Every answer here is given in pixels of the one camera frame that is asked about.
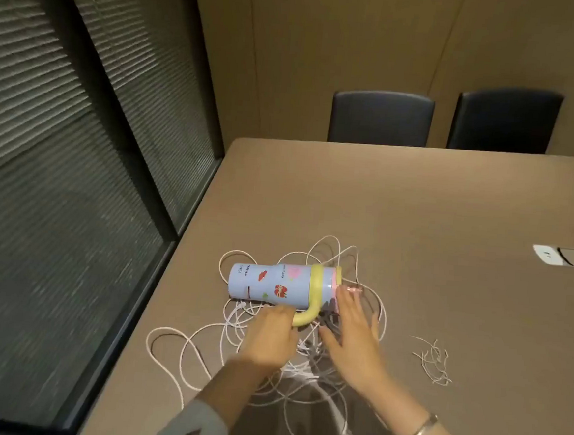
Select person's left hand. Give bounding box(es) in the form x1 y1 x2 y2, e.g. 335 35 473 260
235 300 304 374

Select person's right hand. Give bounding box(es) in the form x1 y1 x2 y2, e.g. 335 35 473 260
312 284 398 397

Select pile of white cables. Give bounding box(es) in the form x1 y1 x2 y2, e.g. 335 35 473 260
138 220 395 435

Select light blue sticker tumbler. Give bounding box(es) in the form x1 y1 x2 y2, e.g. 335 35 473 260
224 257 366 333

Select person's left forearm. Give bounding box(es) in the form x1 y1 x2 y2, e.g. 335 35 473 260
148 350 284 435

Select person's right forearm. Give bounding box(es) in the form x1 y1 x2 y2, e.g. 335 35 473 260
349 371 505 435

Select bunch of white twist ties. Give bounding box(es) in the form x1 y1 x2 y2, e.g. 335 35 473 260
406 335 457 387

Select brown table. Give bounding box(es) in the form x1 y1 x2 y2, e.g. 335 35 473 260
76 120 574 435

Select white table socket panel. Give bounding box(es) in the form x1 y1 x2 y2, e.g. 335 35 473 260
531 243 574 269

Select dark meeting chair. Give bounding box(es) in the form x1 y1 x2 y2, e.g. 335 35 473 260
326 87 437 150
446 81 565 158

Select glass partition with grey blinds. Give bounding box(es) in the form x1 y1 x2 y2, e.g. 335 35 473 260
0 0 235 435

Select silver bracelet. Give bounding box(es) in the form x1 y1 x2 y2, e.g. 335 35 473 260
398 411 441 435

